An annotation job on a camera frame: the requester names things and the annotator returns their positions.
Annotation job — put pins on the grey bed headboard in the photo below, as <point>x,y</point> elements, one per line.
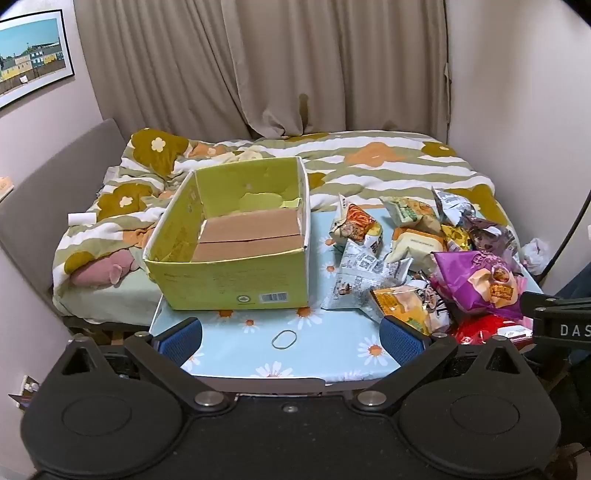
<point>51,184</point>

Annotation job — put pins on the blue daisy print tablecloth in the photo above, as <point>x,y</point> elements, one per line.
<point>286,360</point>

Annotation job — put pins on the green bed sheet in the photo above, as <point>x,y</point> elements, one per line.
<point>124,300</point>

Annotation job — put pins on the green cardboard box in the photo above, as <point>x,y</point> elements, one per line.
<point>231,277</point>

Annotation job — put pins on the pile of snack bags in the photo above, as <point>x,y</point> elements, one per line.
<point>415,230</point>

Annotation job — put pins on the white crumpled plastic bag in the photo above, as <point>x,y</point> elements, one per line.
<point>534,254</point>

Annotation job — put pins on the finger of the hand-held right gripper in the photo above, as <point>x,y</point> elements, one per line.
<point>531,301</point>

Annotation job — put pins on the dark blue cloth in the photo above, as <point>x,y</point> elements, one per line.
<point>575,287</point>

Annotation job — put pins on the pale blue printed snack packet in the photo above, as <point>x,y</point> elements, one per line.
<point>355,281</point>

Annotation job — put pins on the red snack packet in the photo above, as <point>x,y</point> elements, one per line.
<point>480,334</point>

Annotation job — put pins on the yellow snack packet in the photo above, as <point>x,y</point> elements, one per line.
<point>399,304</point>

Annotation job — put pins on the beige curtain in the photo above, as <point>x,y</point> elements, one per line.
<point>258,64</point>

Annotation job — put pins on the floral striped blanket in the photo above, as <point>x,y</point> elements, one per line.
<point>397,166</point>

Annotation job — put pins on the white tissue roll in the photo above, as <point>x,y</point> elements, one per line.
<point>81,219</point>

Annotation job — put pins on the rubber band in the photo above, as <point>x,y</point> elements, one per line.
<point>285,340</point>

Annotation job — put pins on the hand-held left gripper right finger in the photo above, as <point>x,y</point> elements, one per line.
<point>400,340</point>

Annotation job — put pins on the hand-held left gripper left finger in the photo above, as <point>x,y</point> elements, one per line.
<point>181,342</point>

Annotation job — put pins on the framed wall poster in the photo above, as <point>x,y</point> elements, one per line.
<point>28,57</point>

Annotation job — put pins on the purple snack packet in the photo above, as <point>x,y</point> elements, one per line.
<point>466,281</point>

